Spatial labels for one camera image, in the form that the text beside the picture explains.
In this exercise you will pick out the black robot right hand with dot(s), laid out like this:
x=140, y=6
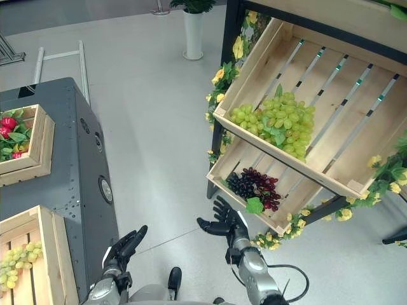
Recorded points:
x=230, y=224

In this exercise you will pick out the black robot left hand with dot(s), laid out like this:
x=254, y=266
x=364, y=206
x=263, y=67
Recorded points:
x=122, y=251

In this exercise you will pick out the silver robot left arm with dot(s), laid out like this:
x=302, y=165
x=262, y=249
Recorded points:
x=106, y=287

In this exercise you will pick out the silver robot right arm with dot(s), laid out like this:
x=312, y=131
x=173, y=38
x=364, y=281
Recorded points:
x=254, y=270

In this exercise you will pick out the green grape leaf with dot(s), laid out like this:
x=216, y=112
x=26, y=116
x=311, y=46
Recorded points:
x=254, y=205

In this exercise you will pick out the black grape bunch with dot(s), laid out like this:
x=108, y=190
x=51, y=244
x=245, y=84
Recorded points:
x=237, y=184

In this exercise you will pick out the red grape bunch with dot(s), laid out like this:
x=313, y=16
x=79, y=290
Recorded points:
x=265, y=187

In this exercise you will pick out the silver robot body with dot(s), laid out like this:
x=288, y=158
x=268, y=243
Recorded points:
x=149, y=294

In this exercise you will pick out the dark robot foot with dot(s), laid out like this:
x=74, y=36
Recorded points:
x=174, y=279

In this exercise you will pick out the wooden crate with slats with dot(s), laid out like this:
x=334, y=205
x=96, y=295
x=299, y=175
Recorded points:
x=47, y=254

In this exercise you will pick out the grey metal cart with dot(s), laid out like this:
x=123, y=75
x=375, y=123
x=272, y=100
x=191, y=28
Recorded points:
x=86, y=165

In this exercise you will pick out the small green grape bunch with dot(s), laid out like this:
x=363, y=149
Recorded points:
x=243, y=116

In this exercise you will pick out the pale green grape bunch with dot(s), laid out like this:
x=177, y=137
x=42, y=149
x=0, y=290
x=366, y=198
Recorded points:
x=14, y=263

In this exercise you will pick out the large green grape bunch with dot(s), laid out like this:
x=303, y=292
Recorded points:
x=292, y=124

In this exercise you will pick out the small wooden crate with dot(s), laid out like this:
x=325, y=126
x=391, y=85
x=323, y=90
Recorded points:
x=39, y=149

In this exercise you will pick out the small red fruit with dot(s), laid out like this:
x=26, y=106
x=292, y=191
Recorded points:
x=17, y=155

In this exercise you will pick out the large tilted wooden crate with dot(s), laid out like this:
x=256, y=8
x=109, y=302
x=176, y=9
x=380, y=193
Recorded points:
x=343, y=127

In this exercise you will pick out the yellow flower garland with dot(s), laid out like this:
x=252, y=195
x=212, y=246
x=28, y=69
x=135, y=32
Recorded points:
x=389, y=173
x=225, y=74

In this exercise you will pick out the green leaves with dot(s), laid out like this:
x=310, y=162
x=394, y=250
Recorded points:
x=16, y=139

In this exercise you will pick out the large red fruit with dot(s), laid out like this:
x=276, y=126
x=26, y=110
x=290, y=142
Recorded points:
x=6, y=125

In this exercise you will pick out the white tall plant pot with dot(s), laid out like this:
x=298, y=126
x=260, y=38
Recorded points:
x=193, y=35

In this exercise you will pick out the green potted plant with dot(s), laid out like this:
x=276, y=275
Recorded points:
x=192, y=4

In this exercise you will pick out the metal stanchion base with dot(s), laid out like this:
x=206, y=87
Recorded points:
x=160, y=11

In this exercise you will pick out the grey metal truss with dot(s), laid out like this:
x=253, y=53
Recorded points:
x=9, y=55

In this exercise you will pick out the wooden shelf board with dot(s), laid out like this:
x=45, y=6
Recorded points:
x=334, y=19

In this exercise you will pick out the white metal frame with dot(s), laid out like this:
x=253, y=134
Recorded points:
x=83, y=70

